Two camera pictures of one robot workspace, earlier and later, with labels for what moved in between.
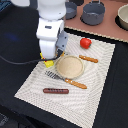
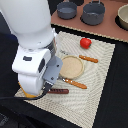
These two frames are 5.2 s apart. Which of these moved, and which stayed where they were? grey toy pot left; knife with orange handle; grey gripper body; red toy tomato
Moved: grey gripper body
Stayed: red toy tomato; knife with orange handle; grey toy pot left
